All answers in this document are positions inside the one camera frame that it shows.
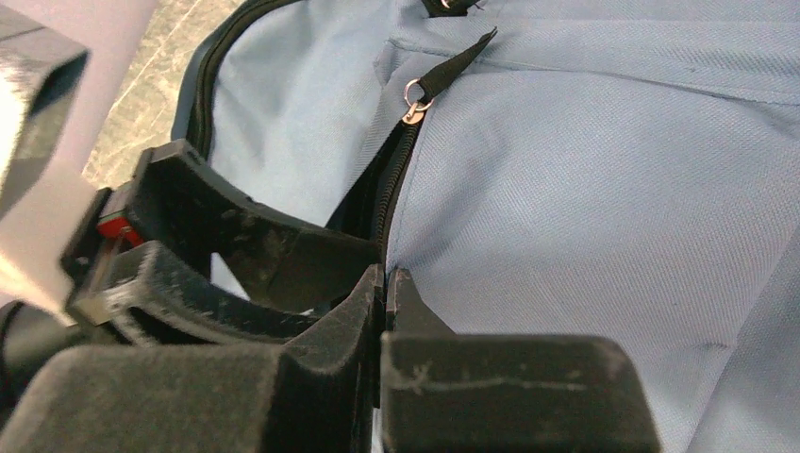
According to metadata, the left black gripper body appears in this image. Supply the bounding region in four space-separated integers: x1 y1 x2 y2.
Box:
59 184 146 294

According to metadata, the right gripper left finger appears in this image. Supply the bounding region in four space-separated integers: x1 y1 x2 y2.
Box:
1 265 384 452

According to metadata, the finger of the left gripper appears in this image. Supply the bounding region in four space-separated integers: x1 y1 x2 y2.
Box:
67 240 318 346
127 140 380 313

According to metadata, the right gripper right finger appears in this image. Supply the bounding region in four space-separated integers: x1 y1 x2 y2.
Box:
379 269 661 452

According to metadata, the blue-grey backpack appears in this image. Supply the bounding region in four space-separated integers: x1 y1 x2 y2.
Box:
173 1 799 452

